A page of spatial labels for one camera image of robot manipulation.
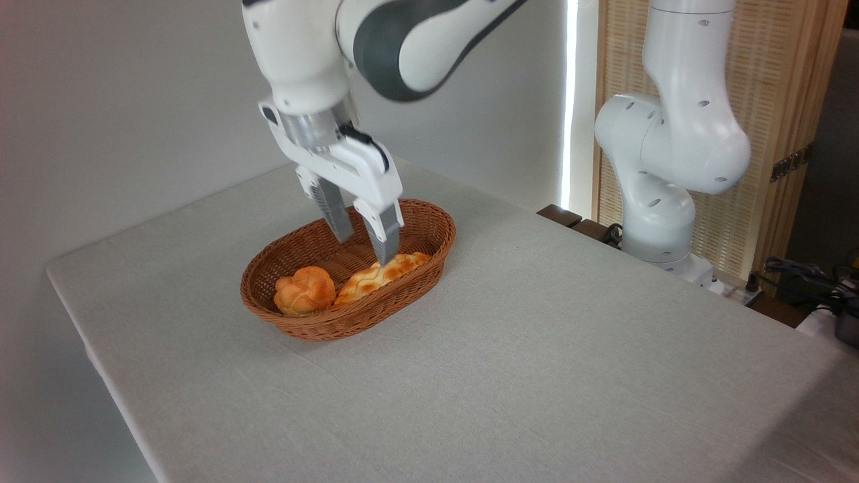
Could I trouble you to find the brown wicker basket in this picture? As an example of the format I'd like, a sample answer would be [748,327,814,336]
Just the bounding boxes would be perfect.
[240,198,457,342]

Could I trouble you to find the wooden rattan folding screen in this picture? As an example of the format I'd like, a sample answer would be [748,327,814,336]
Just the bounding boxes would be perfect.
[593,0,850,284]

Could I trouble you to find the light grey tablecloth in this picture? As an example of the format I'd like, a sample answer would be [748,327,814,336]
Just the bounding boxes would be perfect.
[46,158,859,483]

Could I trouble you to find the black cable bundle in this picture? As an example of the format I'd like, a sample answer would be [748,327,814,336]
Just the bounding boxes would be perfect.
[746,255,859,316]

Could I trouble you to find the long braided bread loaf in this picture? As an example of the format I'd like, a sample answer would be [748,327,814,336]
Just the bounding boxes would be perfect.
[334,252,432,307]

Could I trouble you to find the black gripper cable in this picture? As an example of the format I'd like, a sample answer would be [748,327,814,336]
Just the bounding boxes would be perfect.
[339,123,391,174]

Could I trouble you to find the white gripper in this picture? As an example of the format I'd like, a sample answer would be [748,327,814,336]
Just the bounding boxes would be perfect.
[259,101,405,266]

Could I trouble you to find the dark metal screen hinge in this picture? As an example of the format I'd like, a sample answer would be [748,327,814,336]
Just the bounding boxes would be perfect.
[770,142,815,183]

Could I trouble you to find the dark wooden block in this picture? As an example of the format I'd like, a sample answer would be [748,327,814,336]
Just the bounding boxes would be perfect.
[570,218,622,250]
[537,205,583,229]

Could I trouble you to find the round knotted bread roll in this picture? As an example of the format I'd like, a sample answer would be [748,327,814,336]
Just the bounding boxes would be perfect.
[273,266,337,317]

